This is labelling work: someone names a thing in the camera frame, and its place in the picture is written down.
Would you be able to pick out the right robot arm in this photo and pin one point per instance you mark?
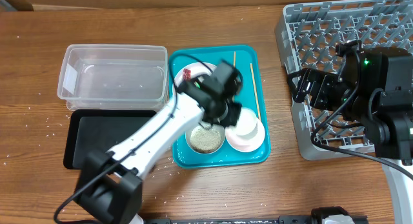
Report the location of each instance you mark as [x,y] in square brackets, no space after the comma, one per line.
[372,90]

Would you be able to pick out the right wooden chopstick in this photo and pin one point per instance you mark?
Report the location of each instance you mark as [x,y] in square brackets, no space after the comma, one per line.
[255,91]

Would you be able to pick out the teal serving tray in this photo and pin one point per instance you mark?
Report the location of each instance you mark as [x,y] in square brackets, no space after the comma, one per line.
[182,154]

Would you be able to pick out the white round plate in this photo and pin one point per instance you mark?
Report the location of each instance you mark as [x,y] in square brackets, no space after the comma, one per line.
[197,69]

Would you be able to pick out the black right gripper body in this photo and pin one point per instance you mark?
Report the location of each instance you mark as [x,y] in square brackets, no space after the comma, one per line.
[328,92]

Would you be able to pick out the red snack wrapper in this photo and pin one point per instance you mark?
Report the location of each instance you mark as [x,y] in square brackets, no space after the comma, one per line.
[186,75]

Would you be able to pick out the white shallow bowl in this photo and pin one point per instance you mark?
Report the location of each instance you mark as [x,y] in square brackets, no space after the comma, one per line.
[249,143]

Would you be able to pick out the clear plastic bin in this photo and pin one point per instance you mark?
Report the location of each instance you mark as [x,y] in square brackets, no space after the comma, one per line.
[111,76]

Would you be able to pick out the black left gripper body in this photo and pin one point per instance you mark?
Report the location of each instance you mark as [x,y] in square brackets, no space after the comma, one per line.
[226,112]

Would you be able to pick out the grey dishwasher rack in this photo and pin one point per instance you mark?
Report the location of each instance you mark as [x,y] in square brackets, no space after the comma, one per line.
[307,35]

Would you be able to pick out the white cup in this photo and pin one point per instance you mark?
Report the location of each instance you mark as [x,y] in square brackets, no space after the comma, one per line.
[247,123]

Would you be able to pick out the grey bowl of rice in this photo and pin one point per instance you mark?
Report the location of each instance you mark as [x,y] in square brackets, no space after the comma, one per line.
[205,138]

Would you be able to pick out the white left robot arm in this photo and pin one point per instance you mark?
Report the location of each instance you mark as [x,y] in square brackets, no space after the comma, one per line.
[110,186]

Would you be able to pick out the black plastic tray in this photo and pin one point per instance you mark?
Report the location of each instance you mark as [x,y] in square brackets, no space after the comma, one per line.
[95,129]

